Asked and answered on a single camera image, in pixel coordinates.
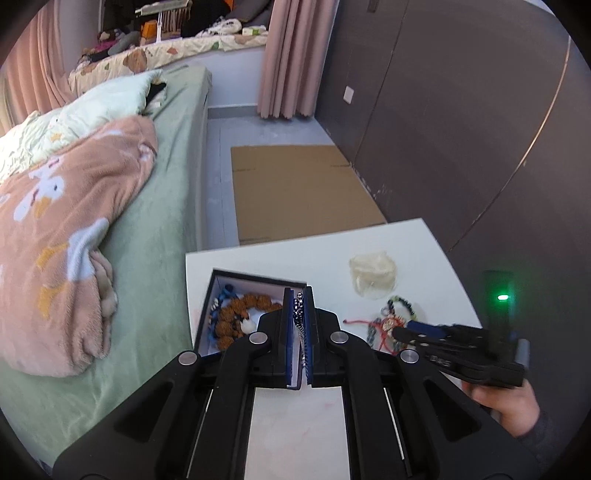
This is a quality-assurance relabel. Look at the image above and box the dark brown wardrobe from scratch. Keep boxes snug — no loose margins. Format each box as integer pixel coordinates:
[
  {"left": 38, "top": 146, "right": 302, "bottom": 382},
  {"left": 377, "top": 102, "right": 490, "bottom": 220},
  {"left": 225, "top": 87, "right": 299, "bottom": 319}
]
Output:
[{"left": 314, "top": 0, "right": 591, "bottom": 370}]

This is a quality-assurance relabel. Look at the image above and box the pile of plush toys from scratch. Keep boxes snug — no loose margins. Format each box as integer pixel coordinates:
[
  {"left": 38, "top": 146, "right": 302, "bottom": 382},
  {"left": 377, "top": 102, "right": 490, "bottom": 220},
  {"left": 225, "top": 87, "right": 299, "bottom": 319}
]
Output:
[{"left": 80, "top": 28, "right": 140, "bottom": 64}]

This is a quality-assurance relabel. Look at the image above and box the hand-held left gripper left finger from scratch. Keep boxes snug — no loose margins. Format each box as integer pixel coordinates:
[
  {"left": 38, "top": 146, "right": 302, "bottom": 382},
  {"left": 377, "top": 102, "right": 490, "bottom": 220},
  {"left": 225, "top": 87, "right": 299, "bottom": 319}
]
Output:
[{"left": 52, "top": 287, "right": 300, "bottom": 480}]

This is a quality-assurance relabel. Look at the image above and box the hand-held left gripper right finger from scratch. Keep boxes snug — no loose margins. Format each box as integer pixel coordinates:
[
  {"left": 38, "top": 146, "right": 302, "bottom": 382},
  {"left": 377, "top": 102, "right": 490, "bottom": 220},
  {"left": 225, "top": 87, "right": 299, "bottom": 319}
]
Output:
[{"left": 305, "top": 285, "right": 540, "bottom": 480}]

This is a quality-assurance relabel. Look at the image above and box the black and white cloth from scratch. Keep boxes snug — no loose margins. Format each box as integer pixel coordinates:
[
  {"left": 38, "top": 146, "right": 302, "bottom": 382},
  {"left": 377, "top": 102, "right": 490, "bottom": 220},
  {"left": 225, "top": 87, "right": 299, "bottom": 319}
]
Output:
[{"left": 193, "top": 17, "right": 243, "bottom": 38}]

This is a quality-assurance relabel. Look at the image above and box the person's right forearm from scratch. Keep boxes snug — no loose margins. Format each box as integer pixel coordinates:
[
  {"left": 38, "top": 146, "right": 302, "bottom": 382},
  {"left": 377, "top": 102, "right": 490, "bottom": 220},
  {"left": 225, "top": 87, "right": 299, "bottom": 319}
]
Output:
[{"left": 516, "top": 410, "right": 566, "bottom": 464}]

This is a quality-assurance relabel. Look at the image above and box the peach printed blanket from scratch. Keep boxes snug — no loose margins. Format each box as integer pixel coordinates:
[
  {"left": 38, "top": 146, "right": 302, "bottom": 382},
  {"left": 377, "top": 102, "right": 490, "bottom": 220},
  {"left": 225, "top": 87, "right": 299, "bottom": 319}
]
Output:
[{"left": 0, "top": 115, "right": 160, "bottom": 377}]

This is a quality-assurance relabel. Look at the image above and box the flat cardboard sheet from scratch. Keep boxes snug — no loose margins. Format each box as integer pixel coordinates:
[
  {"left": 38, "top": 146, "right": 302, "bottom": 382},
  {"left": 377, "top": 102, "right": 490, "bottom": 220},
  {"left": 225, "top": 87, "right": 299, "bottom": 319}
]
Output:
[{"left": 230, "top": 144, "right": 388, "bottom": 248}]

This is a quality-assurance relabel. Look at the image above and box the metal rack on stand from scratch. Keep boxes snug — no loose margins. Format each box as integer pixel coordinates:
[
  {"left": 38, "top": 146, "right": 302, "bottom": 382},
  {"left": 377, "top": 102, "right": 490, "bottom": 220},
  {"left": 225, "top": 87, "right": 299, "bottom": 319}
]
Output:
[{"left": 134, "top": 0, "right": 194, "bottom": 43}]

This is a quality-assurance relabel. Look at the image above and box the brown seed bead bracelet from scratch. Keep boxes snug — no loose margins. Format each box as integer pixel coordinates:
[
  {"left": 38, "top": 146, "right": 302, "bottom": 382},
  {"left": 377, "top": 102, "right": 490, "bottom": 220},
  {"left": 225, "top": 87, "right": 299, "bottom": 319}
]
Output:
[{"left": 214, "top": 292, "right": 285, "bottom": 352}]

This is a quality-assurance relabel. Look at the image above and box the red string bracelet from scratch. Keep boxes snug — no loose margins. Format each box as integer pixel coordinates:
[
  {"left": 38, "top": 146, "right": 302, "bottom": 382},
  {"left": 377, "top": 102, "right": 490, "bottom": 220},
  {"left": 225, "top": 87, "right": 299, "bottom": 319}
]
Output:
[{"left": 344, "top": 316, "right": 408, "bottom": 357}]

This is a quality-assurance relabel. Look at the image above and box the dark multicolour bead bracelet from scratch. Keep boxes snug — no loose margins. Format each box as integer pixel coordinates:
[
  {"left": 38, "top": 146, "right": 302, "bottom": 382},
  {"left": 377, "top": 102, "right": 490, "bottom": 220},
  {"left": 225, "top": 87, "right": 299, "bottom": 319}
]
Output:
[{"left": 385, "top": 296, "right": 419, "bottom": 324}]

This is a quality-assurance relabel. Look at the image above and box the black jewelry box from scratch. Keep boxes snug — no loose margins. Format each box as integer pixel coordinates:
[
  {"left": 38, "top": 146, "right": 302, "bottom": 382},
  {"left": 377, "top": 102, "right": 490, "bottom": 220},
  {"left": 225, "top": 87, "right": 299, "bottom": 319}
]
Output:
[{"left": 193, "top": 269, "right": 309, "bottom": 371}]

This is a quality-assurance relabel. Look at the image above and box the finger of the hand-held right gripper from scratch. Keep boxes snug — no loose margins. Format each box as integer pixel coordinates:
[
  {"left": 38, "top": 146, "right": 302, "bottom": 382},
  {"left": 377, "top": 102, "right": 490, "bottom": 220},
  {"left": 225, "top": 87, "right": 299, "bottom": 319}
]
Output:
[
  {"left": 405, "top": 322, "right": 458, "bottom": 341},
  {"left": 394, "top": 329, "right": 439, "bottom": 357}
]

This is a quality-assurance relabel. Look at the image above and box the grey pillow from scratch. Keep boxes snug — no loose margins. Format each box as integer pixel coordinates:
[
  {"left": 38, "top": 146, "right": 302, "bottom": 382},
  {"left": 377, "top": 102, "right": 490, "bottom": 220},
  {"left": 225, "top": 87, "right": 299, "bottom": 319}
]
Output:
[{"left": 225, "top": 0, "right": 274, "bottom": 25}]

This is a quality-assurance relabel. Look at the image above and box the silver chain bracelet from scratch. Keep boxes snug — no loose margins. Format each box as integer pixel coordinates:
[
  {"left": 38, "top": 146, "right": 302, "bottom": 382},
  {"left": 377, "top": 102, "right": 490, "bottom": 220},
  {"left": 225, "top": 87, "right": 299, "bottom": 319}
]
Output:
[{"left": 294, "top": 292, "right": 308, "bottom": 370}]

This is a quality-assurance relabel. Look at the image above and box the pink curtain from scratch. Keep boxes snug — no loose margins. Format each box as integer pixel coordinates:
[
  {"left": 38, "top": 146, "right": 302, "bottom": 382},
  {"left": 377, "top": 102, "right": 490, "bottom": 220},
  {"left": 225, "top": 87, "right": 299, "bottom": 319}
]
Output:
[
  {"left": 256, "top": 0, "right": 343, "bottom": 121},
  {"left": 0, "top": 0, "right": 110, "bottom": 136}
]

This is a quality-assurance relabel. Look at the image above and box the pale green pillow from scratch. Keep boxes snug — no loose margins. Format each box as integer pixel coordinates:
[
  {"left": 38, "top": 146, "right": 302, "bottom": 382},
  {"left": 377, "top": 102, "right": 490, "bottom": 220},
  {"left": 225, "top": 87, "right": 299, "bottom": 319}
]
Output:
[{"left": 0, "top": 69, "right": 168, "bottom": 182}]

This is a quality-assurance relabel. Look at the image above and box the clear plastic bag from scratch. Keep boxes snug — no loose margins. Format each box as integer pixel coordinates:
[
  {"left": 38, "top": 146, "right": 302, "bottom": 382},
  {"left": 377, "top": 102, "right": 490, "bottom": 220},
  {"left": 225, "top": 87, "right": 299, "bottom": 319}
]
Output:
[{"left": 349, "top": 251, "right": 399, "bottom": 300}]

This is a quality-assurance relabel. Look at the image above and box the person's right hand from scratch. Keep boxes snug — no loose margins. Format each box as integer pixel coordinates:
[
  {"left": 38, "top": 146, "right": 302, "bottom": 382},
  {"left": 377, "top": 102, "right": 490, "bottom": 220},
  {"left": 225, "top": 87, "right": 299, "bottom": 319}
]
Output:
[{"left": 464, "top": 381, "right": 540, "bottom": 438}]

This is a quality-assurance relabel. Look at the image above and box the bed with green sheet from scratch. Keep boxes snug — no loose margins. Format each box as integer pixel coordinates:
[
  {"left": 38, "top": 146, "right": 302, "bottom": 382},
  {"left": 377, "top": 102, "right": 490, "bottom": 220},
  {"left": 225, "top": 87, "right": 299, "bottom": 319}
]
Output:
[{"left": 0, "top": 65, "right": 213, "bottom": 468}]

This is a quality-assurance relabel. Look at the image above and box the leaf patterned window seat cushion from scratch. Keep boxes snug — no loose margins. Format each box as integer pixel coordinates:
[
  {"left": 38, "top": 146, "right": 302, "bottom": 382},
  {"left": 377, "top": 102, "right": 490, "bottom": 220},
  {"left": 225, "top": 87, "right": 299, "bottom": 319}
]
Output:
[{"left": 68, "top": 31, "right": 269, "bottom": 96}]

